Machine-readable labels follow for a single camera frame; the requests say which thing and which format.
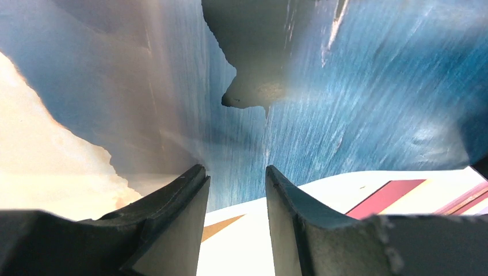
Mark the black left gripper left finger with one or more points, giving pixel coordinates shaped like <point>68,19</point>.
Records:
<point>159,234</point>

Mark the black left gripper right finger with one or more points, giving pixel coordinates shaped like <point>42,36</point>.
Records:
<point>310,238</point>

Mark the brown backing board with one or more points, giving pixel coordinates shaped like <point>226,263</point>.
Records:
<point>210,230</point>

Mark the pink wooden photo frame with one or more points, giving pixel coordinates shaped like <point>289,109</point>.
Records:
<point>420,196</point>

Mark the blue landscape photo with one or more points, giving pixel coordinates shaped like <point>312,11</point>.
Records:
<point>315,88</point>

